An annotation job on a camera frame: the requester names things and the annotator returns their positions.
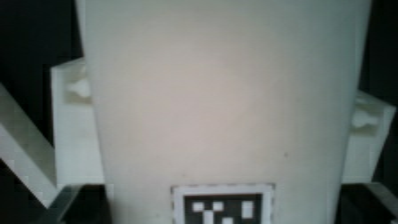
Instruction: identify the white L-shaped obstacle frame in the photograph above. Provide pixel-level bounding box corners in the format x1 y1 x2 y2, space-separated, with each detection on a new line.
0 84 59 207

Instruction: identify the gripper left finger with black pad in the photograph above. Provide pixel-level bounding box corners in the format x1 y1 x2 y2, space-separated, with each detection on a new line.
34 184 112 224

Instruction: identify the white cabinet body box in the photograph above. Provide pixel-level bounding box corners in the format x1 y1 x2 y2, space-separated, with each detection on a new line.
52 58 397 184

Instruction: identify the white cabinet top block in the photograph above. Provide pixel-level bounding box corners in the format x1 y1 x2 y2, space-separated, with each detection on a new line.
77 0 372 224

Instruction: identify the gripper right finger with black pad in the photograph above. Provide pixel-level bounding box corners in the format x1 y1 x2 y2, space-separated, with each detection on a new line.
334 182 398 224

